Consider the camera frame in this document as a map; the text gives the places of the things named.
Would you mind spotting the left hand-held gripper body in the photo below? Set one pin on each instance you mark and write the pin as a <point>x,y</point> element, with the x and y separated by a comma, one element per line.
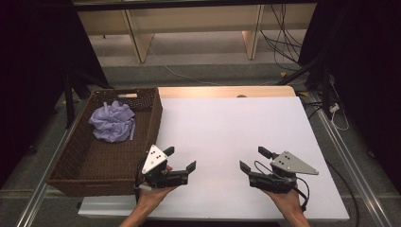
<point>153,159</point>

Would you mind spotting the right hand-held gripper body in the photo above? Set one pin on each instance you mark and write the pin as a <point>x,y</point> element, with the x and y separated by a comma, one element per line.
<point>291,164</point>

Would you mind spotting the brown wicker basket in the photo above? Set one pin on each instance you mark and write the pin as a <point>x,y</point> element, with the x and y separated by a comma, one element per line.
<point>110,164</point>

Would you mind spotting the purple cloth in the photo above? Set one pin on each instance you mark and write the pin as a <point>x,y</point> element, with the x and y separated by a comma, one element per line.
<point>112,123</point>

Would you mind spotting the person's left hand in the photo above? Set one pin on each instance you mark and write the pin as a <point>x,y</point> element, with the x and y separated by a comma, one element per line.
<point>154,195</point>

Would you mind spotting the person's right hand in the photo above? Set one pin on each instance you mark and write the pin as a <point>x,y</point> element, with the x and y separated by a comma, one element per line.
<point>288,201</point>

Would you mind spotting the white table board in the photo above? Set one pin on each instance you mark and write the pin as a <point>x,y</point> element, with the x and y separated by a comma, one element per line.
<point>220,132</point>

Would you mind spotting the wooden table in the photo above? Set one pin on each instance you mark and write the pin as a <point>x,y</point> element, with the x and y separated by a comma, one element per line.
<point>220,91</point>

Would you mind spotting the black metal stand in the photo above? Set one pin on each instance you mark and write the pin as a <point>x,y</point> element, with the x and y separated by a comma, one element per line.
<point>68,101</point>
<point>326,91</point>

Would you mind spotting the black curtain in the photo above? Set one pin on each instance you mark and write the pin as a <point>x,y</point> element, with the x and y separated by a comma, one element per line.
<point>31,63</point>
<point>369,63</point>

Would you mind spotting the light wooden desk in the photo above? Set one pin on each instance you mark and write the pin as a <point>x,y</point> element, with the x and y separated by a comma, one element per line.
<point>195,19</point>

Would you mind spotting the aluminium rail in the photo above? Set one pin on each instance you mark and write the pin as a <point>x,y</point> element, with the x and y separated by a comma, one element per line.
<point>41,189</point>
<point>350,164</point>

